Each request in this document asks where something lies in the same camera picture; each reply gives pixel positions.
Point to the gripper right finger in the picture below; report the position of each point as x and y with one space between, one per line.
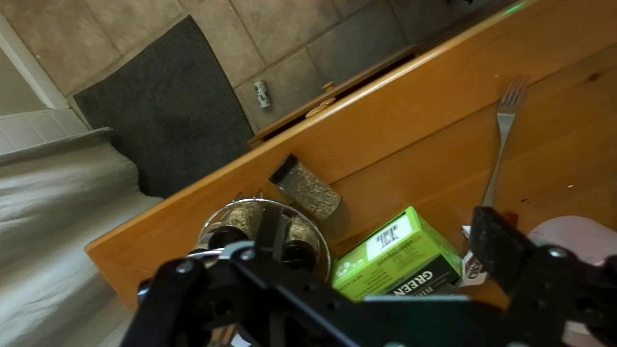
544 279

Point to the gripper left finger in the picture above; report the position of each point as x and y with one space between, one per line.
193 299

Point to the spice jar with black lid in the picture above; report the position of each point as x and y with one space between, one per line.
236 224
308 188
300 243

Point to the silver metal fork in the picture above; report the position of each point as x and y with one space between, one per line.
504 120

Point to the small white paper packet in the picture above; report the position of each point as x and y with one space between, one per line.
470 270

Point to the round chrome spice rack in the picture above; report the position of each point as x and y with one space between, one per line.
214 226

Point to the green tea box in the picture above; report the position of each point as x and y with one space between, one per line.
400 255

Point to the grey cloth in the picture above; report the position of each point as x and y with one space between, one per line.
53 217

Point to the dark grey floor mat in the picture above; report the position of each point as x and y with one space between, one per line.
168 111

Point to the small white patterned can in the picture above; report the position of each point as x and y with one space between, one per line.
262 94

